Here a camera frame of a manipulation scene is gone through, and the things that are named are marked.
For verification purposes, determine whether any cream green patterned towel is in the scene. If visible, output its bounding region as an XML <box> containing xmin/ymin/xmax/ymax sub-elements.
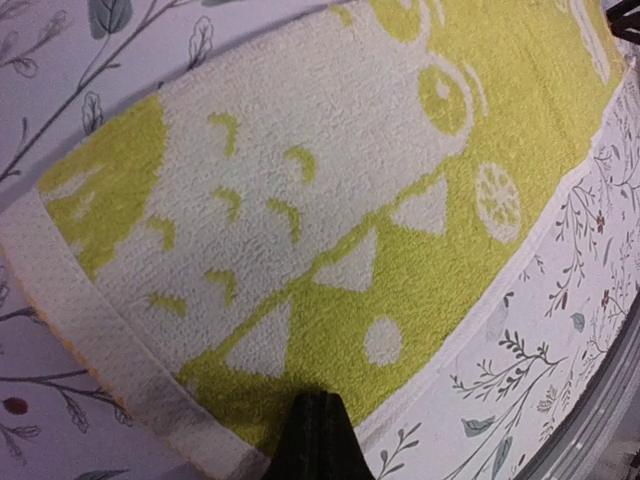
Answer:
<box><xmin>1</xmin><ymin>1</ymin><xmax>639</xmax><ymax>479</ymax></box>

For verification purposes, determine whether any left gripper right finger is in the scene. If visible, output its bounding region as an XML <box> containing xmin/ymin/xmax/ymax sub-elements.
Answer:
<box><xmin>318</xmin><ymin>392</ymin><xmax>373</xmax><ymax>480</ymax></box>

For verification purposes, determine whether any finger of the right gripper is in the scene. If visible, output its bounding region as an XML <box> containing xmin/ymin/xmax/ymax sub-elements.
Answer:
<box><xmin>605</xmin><ymin>0</ymin><xmax>639</xmax><ymax>38</ymax></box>

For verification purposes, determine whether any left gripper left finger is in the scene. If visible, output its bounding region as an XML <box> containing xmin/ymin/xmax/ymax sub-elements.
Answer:
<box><xmin>267</xmin><ymin>393</ymin><xmax>320</xmax><ymax>480</ymax></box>

